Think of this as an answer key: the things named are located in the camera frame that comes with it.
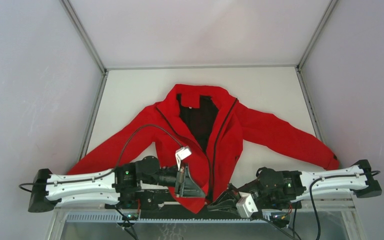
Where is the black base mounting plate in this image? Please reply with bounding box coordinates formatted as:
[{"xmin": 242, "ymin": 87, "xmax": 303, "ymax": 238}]
[{"xmin": 104, "ymin": 183, "xmax": 307, "ymax": 219}]

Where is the white slotted cable duct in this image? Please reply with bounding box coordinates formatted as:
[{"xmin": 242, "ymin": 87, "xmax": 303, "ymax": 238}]
[{"xmin": 65, "ymin": 211, "xmax": 265, "ymax": 224}]

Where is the red jacket black lining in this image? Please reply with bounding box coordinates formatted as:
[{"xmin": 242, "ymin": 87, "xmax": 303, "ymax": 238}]
[{"xmin": 68, "ymin": 84, "xmax": 339, "ymax": 213}]

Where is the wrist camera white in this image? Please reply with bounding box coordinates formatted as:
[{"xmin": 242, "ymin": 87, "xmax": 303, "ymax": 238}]
[
  {"xmin": 174, "ymin": 146, "xmax": 192, "ymax": 170},
  {"xmin": 235, "ymin": 192, "xmax": 259, "ymax": 219}
]

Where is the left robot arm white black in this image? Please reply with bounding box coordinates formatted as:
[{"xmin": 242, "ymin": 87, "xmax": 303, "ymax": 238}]
[{"xmin": 27, "ymin": 156, "xmax": 206, "ymax": 213}]

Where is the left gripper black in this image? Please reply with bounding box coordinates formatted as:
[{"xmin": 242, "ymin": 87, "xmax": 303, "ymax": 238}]
[{"xmin": 141, "ymin": 162, "xmax": 205, "ymax": 198}]

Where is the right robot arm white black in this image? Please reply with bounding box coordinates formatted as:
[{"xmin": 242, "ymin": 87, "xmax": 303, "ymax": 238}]
[{"xmin": 207, "ymin": 159, "xmax": 382, "ymax": 218}]

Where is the left camera black cable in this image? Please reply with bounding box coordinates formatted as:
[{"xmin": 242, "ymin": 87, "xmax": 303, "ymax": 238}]
[{"xmin": 18, "ymin": 124, "xmax": 185, "ymax": 194}]

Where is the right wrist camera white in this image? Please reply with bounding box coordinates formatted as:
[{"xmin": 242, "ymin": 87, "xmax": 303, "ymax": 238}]
[{"xmin": 235, "ymin": 192, "xmax": 259, "ymax": 219}]

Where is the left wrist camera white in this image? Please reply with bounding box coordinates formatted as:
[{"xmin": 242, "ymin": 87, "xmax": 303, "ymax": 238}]
[{"xmin": 174, "ymin": 146, "xmax": 192, "ymax": 170}]

